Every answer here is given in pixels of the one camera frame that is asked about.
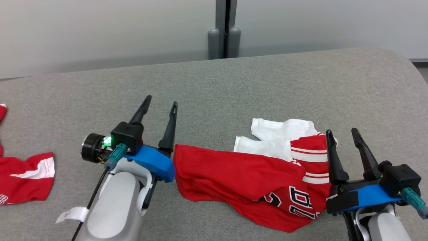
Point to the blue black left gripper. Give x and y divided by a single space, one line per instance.
153 162

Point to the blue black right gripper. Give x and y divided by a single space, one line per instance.
367 197

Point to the red Bulls basketball jersey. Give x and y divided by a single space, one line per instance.
234 174

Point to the red shorts with white stripe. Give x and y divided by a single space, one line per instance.
26 180

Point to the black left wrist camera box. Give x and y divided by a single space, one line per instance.
128 137

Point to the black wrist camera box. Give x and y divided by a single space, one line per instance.
128 137
399 177

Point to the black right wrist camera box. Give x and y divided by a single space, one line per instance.
399 177

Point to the grey cylindrical post foot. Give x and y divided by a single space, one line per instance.
214 45
234 43

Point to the grey partition frame post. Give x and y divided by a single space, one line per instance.
220 16

